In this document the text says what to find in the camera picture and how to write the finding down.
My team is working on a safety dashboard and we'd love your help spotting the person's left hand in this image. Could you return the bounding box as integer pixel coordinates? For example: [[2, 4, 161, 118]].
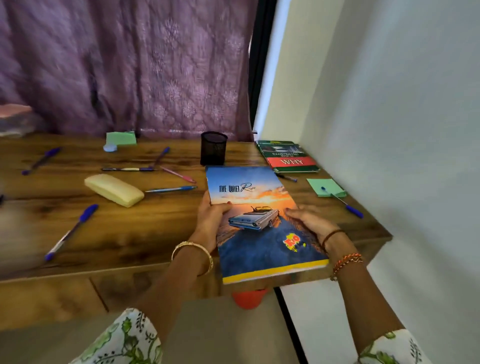
[[187, 190, 234, 257]]

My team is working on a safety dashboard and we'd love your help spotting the person's right hand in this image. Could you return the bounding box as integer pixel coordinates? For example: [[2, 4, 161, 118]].
[[284, 204, 342, 255]]

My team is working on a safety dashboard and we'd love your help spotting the green sticky notes pad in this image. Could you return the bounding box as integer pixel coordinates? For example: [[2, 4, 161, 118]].
[[105, 130, 138, 147], [306, 178, 348, 199]]

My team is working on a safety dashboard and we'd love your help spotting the blue capped pen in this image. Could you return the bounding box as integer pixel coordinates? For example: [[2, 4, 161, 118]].
[[21, 147, 62, 176], [44, 203, 99, 263], [152, 146, 171, 169], [320, 186, 365, 219]]

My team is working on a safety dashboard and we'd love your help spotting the light blue pen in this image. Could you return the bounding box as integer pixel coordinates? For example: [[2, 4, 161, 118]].
[[144, 185, 199, 194]]

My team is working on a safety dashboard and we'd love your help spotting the pink pen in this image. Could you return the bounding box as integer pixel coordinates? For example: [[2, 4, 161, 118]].
[[160, 166, 197, 184]]

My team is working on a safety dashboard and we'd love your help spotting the blue and white notebook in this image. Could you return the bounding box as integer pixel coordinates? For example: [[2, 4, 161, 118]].
[[205, 166, 330, 285]]

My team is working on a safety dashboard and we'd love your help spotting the green and red book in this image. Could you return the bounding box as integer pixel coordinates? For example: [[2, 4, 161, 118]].
[[254, 140, 321, 174]]

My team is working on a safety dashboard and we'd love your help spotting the black mesh pen holder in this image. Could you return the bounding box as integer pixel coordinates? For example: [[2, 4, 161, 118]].
[[199, 131, 229, 167]]

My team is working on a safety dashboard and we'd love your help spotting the dark blue patterned pen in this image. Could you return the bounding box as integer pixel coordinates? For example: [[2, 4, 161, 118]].
[[101, 166, 155, 173]]

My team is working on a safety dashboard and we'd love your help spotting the yellow pencil case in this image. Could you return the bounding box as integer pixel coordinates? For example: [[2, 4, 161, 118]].
[[83, 173, 145, 208]]

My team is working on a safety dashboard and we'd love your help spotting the person's left forearm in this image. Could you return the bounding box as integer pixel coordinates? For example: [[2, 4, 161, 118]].
[[136, 243, 213, 338]]

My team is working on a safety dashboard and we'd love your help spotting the person's right forearm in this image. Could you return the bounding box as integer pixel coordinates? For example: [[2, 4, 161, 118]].
[[324, 232, 406, 355]]

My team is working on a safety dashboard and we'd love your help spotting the wooden desk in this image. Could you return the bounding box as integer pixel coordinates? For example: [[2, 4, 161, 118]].
[[0, 133, 394, 333]]

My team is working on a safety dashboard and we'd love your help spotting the gold bangle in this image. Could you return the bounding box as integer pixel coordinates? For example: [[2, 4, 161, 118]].
[[170, 241, 215, 278]]

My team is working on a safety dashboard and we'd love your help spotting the orange bucket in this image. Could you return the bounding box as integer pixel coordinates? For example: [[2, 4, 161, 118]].
[[231, 287, 270, 311]]

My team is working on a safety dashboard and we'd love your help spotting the left floral white green sleeve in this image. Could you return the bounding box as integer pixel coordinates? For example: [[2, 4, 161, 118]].
[[69, 308, 164, 364]]

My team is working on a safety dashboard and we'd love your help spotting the floral white green sleeve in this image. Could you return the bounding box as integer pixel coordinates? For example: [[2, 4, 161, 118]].
[[358, 329, 434, 364], [69, 308, 164, 364]]

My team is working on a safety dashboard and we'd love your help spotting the right floral white green sleeve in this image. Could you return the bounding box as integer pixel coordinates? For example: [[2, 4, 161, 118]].
[[358, 329, 434, 364]]

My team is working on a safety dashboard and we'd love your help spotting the purple patterned curtain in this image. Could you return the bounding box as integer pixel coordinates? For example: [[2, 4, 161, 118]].
[[0, 0, 260, 143]]

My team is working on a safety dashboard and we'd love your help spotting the clear container pink lid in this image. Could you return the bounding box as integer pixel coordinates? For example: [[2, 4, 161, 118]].
[[0, 103, 42, 138]]

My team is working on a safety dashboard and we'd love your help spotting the brown thread bracelet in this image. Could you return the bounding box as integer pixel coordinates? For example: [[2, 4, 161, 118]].
[[320, 229, 348, 253]]

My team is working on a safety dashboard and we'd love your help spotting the orange thread bracelet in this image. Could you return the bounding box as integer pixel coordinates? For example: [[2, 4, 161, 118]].
[[329, 253, 364, 282]]

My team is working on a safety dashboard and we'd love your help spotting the black window frame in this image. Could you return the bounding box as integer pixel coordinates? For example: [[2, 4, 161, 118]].
[[248, 0, 278, 132]]

